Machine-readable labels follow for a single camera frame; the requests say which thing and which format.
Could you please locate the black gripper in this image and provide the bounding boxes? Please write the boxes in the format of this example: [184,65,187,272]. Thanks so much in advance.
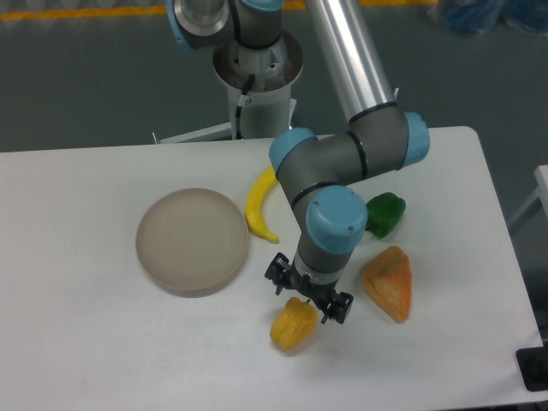
[265,253,354,325]

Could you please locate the yellow bell pepper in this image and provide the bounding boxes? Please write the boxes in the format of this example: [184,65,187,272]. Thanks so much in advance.
[270,297,318,351]

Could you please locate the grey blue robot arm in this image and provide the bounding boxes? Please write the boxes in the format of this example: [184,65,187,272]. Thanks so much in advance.
[166,1,430,323]

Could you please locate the orange bell pepper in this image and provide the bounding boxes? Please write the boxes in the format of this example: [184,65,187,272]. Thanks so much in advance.
[360,246,413,324]

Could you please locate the green bell pepper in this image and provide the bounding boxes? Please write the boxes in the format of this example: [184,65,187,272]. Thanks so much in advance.
[366,192,407,238]

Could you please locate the yellow banana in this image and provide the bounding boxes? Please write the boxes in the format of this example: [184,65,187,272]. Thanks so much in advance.
[244,165,279,244]

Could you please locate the beige round plate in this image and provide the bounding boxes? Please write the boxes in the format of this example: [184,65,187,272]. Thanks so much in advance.
[135,188,249,296]

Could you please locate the black box at table edge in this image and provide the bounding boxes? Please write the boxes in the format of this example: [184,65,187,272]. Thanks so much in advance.
[515,346,547,392]

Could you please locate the white furniture at right edge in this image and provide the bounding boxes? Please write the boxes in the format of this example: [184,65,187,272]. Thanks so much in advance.
[507,164,547,235]

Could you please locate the blue plastic bag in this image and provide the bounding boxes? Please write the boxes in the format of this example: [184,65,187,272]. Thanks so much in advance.
[434,0,547,37]

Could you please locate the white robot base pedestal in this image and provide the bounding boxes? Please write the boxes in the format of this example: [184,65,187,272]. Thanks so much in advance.
[158,30,303,144]

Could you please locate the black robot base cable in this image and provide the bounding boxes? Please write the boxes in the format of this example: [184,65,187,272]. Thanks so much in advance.
[233,74,256,140]

